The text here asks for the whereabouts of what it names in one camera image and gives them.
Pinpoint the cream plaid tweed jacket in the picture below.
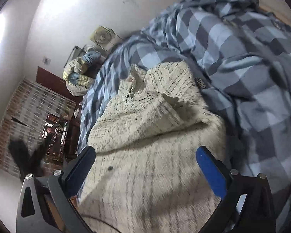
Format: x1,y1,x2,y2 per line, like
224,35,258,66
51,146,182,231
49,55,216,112
78,61,226,232

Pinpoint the pile of crumpled clothes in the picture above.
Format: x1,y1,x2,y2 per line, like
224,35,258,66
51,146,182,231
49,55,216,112
62,50,101,97

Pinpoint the dark wooden dresser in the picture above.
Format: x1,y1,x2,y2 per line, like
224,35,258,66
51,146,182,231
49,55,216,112
45,103,81,165

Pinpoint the colourful box on dresser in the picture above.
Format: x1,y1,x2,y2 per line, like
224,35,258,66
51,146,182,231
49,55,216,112
42,113,63,140

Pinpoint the patterned window curtain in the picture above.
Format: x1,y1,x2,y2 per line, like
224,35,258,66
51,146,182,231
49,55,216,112
0,78,76,177

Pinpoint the dark wooden door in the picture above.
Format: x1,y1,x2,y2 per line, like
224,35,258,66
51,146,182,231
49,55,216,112
36,66,82,104

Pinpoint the blue checkered duvet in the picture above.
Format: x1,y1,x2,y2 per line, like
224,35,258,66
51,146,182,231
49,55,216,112
78,0,291,232

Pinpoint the beige box fan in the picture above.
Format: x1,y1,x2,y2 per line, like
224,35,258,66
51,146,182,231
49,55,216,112
90,25,122,48

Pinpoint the white wall switch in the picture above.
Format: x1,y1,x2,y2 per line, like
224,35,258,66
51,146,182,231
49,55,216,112
42,57,50,65

